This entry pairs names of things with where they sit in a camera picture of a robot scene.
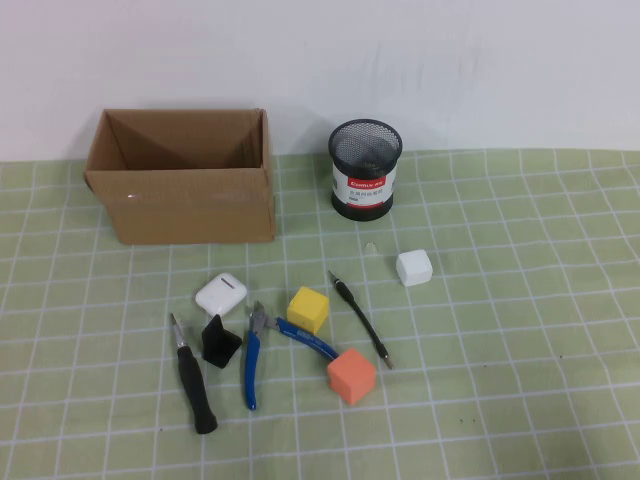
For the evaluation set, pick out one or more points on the black mesh pen holder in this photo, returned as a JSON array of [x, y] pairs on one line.
[[365, 192]]

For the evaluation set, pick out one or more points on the yellow cube block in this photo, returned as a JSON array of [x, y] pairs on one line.
[[307, 310]]

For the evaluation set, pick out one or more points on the white cube block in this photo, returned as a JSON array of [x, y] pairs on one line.
[[414, 270]]

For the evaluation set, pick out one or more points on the white earbuds case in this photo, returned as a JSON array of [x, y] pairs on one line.
[[220, 297]]

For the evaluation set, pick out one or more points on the brown cardboard box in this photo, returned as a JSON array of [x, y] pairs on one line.
[[190, 210]]

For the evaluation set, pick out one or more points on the orange cube block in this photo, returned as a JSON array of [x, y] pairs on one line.
[[351, 377]]

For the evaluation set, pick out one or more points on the green checked tablecloth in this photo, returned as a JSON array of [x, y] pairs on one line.
[[500, 325]]

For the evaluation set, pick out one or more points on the black plastic angle bracket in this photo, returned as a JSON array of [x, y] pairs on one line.
[[220, 345]]

